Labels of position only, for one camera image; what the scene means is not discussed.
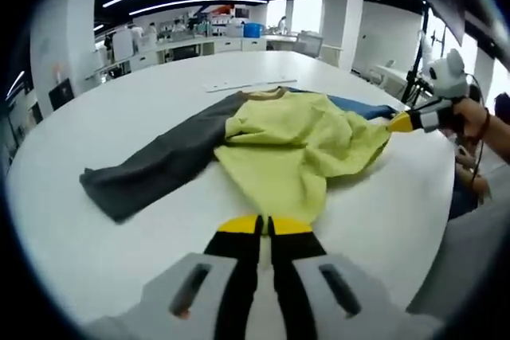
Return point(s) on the white office chair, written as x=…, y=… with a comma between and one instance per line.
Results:
x=310, y=43

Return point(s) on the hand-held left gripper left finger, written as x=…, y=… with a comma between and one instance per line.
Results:
x=235, y=284

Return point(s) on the white square pillar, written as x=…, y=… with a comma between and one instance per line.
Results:
x=340, y=25
x=63, y=37

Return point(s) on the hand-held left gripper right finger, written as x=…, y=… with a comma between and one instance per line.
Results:
x=303, y=284

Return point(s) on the white lab counter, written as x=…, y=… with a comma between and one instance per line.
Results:
x=191, y=47

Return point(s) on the blue plastic bin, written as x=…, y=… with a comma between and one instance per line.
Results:
x=252, y=30

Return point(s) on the black tripod stand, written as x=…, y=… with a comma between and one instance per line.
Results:
x=414, y=67

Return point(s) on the yellow garment with dark sleeves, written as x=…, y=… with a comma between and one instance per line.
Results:
x=287, y=137

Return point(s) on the thin white template strip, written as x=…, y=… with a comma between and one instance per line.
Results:
x=251, y=85

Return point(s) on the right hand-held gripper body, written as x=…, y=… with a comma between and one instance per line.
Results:
x=448, y=75

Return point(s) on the black monitor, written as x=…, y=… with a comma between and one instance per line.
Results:
x=60, y=94

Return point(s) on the person's right hand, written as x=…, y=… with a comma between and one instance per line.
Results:
x=474, y=121

